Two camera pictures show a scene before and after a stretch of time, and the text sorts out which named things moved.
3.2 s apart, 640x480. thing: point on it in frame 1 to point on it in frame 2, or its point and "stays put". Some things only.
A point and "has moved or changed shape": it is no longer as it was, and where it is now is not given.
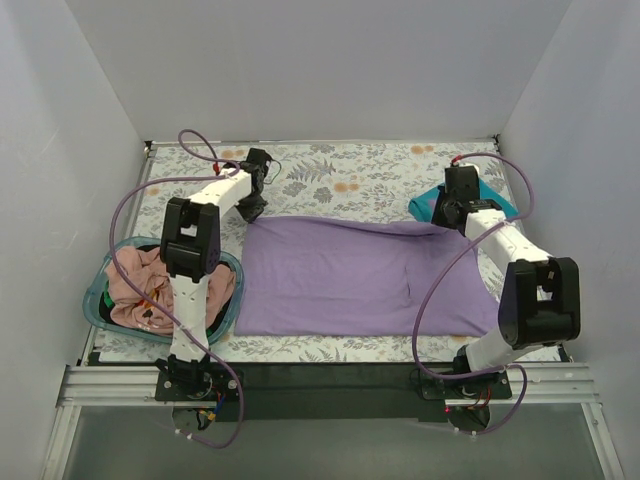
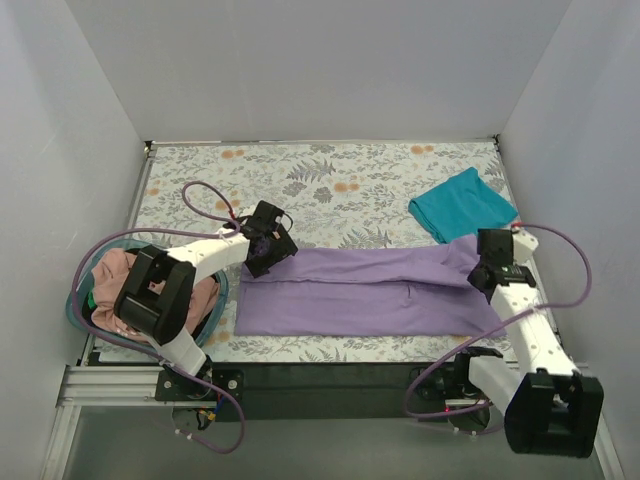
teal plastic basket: [92, 293] to [77, 302]
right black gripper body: [445, 215] to [481, 276]
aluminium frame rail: [571, 385] stays put
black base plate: [326, 392] stays put
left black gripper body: [253, 206] to [273, 256]
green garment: [108, 300] to [91, 301]
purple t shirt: [303, 276] has moved or changed shape
